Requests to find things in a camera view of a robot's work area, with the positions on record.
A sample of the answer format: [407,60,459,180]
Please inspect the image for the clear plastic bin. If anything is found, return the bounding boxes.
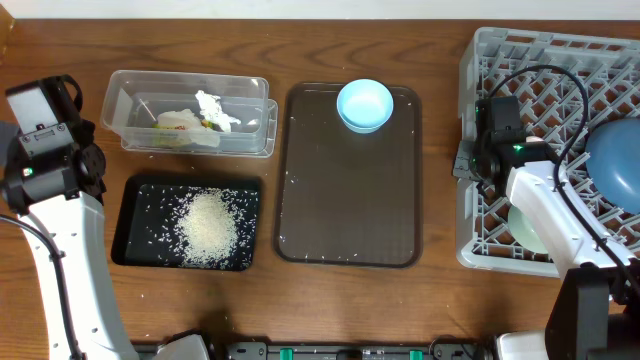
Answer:
[101,70,278,158]

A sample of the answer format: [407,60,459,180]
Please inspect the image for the light blue small bowl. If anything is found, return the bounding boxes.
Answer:
[336,79,394,134]

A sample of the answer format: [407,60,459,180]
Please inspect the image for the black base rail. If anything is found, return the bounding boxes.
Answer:
[209,339,494,360]

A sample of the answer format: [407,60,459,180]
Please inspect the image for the black tray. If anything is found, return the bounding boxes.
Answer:
[111,174,260,272]

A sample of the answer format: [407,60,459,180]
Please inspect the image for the mint green bowl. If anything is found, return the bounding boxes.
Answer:
[508,206,548,254]

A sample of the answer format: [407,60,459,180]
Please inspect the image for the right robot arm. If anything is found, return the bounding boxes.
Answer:
[453,130,639,359]

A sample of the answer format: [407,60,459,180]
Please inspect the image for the yellow green snack wrapper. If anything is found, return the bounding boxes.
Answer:
[154,120,222,132]

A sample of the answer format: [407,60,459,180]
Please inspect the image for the pink plastic cup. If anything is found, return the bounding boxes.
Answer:
[526,136,544,143]

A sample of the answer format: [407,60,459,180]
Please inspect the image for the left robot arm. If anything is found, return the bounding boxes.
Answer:
[1,192,210,360]

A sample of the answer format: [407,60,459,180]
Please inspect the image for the white rice pile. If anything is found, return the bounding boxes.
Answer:
[142,185,257,269]

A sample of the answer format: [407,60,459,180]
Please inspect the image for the brown serving tray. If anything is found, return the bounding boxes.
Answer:
[273,82,423,268]

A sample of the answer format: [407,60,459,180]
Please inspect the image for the grey dishwasher rack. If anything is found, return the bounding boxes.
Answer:
[453,27,639,277]

